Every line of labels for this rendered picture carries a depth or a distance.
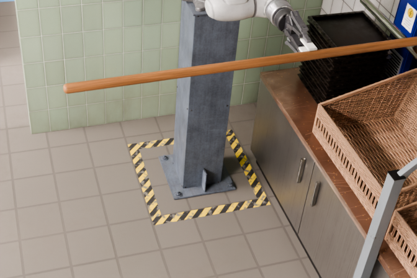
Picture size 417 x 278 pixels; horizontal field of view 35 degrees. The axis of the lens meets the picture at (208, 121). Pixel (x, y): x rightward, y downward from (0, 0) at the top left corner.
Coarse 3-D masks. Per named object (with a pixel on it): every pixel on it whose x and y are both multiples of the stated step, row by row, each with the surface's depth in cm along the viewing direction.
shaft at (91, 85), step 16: (336, 48) 215; (352, 48) 216; (368, 48) 218; (384, 48) 221; (224, 64) 204; (240, 64) 205; (256, 64) 206; (272, 64) 209; (96, 80) 192; (112, 80) 193; (128, 80) 194; (144, 80) 196; (160, 80) 198
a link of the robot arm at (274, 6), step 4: (272, 0) 232; (276, 0) 231; (280, 0) 231; (284, 0) 232; (268, 4) 233; (272, 4) 231; (276, 4) 230; (280, 4) 229; (284, 4) 229; (288, 4) 230; (268, 8) 232; (272, 8) 230; (276, 8) 229; (280, 8) 229; (284, 8) 229; (288, 8) 230; (292, 8) 231; (268, 12) 232; (272, 12) 229; (276, 12) 230; (268, 16) 233; (272, 16) 230; (272, 20) 231; (272, 24) 233
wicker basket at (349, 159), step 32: (352, 96) 274; (384, 96) 281; (416, 96) 280; (320, 128) 274; (352, 128) 284; (384, 128) 285; (416, 128) 279; (352, 160) 252; (384, 160) 269; (416, 192) 238
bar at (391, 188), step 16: (368, 0) 250; (384, 16) 242; (400, 32) 233; (416, 48) 226; (416, 160) 207; (400, 176) 208; (384, 192) 213; (384, 208) 215; (384, 224) 220; (368, 240) 227; (368, 256) 229; (368, 272) 236
